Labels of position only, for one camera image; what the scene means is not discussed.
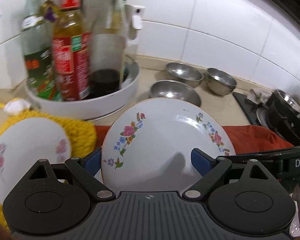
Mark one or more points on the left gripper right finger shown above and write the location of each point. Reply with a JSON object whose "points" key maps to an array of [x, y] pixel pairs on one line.
{"points": [[211, 170]]}

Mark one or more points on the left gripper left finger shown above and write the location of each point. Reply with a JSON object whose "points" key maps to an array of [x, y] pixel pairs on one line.
{"points": [[83, 171]]}

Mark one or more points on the small multicolour flower plate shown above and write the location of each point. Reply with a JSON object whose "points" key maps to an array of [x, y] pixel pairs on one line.
{"points": [[148, 147]]}

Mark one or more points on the pink flower plate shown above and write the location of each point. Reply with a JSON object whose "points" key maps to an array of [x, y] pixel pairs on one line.
{"points": [[25, 142]]}

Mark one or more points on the large steel bowl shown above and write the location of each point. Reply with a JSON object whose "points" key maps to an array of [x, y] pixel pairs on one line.
{"points": [[174, 90]]}

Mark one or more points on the yellow chenille mat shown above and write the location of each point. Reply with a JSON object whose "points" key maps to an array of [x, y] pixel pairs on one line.
{"points": [[82, 136]]}

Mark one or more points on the red cloth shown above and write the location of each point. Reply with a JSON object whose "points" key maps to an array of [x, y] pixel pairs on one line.
{"points": [[250, 139]]}

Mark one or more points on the white round turntable tray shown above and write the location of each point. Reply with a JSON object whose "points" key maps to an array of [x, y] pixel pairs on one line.
{"points": [[95, 108]]}

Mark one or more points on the grey rag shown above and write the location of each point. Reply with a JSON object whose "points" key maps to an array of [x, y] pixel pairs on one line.
{"points": [[259, 95]]}

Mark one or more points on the garlic bulb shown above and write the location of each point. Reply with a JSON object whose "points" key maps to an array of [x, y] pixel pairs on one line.
{"points": [[16, 106]]}

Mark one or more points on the dark liquid clear bottle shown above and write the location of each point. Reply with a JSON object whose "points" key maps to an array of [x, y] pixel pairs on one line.
{"points": [[108, 48]]}

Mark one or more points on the green label clear bottle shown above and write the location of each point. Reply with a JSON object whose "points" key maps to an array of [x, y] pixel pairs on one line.
{"points": [[36, 40]]}

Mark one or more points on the red label soy sauce bottle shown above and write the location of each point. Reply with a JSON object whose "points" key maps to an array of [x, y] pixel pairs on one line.
{"points": [[70, 51]]}

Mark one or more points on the purple gold packet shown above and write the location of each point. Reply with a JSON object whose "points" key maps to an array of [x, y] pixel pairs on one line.
{"points": [[49, 10]]}

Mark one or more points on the white spray bottle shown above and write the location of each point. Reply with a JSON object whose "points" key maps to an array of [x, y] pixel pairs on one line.
{"points": [[134, 15]]}

